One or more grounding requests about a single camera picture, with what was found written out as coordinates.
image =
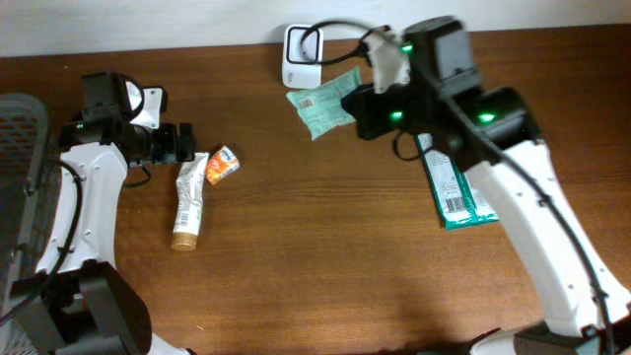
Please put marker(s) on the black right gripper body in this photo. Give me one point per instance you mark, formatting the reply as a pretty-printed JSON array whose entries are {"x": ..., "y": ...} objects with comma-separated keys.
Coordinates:
[{"x": 363, "y": 113}]

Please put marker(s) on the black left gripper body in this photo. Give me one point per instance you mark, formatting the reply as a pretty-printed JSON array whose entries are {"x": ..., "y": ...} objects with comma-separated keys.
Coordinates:
[{"x": 166, "y": 142}]

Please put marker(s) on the white cream tube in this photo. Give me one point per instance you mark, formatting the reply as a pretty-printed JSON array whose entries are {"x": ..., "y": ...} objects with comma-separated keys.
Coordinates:
[{"x": 189, "y": 188}]

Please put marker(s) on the light green wipes packet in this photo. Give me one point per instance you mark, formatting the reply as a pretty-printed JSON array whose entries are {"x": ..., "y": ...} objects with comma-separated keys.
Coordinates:
[{"x": 320, "y": 109}]

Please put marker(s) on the orange snack packet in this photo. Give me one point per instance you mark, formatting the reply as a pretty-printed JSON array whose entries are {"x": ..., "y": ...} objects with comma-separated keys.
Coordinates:
[{"x": 221, "y": 164}]

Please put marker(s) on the green 3M gloves package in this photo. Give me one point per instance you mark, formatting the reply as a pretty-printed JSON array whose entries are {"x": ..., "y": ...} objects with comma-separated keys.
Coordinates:
[{"x": 460, "y": 205}]

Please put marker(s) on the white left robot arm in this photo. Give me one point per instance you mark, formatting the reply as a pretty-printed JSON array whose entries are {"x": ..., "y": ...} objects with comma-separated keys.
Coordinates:
[{"x": 60, "y": 290}]

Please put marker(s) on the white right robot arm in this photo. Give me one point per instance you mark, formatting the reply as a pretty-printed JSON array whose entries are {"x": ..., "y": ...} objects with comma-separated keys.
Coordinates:
[{"x": 426, "y": 81}]

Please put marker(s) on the white barcode scanner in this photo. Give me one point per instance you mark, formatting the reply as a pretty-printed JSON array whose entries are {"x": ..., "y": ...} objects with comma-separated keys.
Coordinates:
[{"x": 301, "y": 68}]

